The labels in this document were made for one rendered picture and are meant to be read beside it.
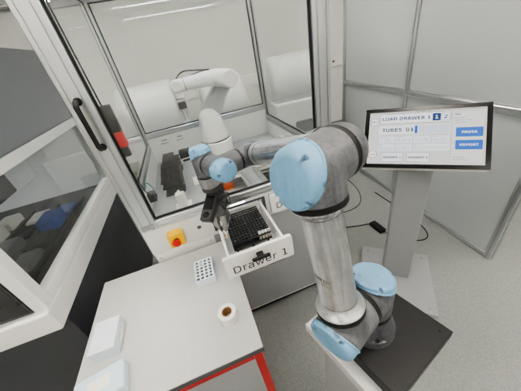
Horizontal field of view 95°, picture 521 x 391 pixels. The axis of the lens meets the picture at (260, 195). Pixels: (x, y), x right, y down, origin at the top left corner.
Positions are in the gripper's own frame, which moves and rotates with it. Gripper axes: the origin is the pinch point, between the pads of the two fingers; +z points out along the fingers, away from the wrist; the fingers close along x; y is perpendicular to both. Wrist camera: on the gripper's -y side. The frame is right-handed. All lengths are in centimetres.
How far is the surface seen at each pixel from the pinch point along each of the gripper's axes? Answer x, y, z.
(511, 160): -149, 91, 25
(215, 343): -2.5, -32.7, 22.5
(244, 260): -9.2, -7.1, 9.4
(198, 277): 13.3, -9.3, 18.9
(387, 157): -71, 53, -2
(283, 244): -23.6, 1.5, 9.0
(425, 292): -102, 47, 95
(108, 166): 41, 3, -31
